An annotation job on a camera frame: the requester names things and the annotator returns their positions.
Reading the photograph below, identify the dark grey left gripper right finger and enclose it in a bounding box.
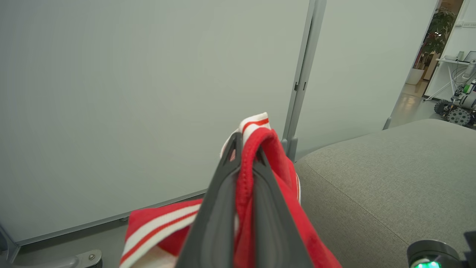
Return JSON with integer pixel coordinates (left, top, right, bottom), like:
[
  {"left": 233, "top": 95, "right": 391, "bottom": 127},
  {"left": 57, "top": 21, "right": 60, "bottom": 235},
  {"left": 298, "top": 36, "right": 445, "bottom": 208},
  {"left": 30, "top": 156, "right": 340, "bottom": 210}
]
[{"left": 252, "top": 147, "right": 315, "bottom": 268}]

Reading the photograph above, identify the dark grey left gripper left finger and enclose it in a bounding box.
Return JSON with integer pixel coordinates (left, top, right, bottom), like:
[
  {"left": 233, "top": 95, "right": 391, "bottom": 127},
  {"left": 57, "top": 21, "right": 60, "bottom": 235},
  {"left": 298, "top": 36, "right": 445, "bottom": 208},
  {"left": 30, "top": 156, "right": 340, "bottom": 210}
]
[{"left": 175, "top": 132, "right": 243, "bottom": 268}]

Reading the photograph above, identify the red white striped garment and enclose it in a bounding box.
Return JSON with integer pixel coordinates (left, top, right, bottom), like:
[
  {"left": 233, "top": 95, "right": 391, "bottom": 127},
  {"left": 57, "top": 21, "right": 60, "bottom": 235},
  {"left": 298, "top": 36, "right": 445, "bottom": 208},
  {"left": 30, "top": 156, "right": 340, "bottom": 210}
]
[{"left": 119, "top": 112, "right": 342, "bottom": 268}]

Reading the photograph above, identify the grey fabric sofa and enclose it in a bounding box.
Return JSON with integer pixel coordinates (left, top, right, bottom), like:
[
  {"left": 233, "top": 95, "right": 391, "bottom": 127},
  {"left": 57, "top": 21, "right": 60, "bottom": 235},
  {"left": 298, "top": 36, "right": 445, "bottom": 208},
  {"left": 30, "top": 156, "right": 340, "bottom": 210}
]
[{"left": 294, "top": 118, "right": 476, "bottom": 268}]

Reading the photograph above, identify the grey partition foot with caster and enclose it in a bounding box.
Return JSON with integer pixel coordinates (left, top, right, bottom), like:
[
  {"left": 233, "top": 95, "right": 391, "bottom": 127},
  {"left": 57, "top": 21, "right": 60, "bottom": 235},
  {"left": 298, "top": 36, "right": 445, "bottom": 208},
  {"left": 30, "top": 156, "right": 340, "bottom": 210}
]
[{"left": 0, "top": 249, "right": 103, "bottom": 268}]

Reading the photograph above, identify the wide white partition panel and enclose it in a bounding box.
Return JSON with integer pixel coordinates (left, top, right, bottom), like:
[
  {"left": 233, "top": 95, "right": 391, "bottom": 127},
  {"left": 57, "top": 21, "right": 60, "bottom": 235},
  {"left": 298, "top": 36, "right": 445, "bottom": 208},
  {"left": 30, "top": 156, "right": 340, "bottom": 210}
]
[{"left": 0, "top": 0, "right": 316, "bottom": 261}]

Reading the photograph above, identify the small wheeled robot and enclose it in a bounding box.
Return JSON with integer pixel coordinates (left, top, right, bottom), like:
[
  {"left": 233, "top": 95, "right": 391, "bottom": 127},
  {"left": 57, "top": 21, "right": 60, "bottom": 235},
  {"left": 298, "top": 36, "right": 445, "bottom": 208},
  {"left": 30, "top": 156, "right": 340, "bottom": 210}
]
[{"left": 434, "top": 60, "right": 476, "bottom": 127}]

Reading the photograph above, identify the white table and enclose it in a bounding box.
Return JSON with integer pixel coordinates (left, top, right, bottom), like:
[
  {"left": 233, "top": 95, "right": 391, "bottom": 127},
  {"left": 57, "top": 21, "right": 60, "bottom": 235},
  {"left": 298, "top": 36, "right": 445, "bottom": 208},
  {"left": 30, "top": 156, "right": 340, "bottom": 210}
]
[{"left": 424, "top": 57, "right": 476, "bottom": 102}]

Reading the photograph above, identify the green potted plant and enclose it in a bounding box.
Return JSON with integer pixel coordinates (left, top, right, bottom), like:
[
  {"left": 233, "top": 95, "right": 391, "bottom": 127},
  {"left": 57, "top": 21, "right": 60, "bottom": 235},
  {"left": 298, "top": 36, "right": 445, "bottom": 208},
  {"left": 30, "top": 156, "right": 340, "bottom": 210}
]
[{"left": 415, "top": 7, "right": 457, "bottom": 71}]

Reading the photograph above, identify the white partition panel grey frame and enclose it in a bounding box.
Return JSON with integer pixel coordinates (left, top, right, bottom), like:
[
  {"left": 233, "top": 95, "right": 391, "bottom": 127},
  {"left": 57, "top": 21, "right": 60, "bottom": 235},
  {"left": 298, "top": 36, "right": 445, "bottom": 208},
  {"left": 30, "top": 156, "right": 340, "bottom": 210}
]
[{"left": 288, "top": 0, "right": 439, "bottom": 162}]

